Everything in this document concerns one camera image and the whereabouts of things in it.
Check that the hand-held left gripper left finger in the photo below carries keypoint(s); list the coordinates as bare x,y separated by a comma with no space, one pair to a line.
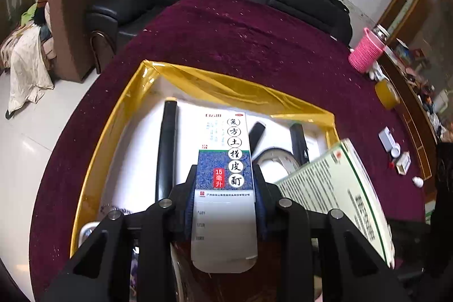
187,220

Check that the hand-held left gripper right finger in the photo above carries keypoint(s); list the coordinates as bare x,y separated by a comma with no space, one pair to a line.
262,217

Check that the blue white medicine box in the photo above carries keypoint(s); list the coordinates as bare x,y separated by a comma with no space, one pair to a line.
223,160

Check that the green white medicine box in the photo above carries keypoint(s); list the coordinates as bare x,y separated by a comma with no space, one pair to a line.
329,188

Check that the black tube with white ends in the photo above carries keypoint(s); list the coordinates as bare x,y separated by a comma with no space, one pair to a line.
166,146

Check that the yellow taped white box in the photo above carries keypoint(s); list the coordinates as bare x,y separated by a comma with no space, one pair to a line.
212,86

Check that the small white bottle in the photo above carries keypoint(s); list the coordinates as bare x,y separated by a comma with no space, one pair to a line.
417,181

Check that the small white medicine box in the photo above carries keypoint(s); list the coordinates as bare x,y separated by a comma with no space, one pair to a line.
403,164

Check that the white bottle with orange cap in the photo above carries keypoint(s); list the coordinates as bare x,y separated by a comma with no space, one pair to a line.
395,150

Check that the white power adapter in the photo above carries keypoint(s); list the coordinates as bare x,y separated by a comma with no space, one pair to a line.
385,139

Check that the pile of cabinet clutter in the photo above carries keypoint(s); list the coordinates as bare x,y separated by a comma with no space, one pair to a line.
424,93

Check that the yellow round jar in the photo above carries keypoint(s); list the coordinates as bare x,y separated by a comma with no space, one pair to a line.
387,95

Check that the pink knitted cup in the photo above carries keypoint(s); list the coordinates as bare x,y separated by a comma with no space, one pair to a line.
364,50

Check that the maroon velvet tablecloth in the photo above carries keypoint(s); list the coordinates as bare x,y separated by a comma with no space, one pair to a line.
247,40

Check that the wooden cabinet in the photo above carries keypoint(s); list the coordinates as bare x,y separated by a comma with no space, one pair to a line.
407,4

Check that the white blanket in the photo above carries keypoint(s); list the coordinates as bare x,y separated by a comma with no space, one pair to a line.
28,68

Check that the brown armchair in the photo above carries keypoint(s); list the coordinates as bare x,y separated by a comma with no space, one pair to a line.
78,4

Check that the green cloth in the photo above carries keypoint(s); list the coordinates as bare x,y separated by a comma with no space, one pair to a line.
27,14

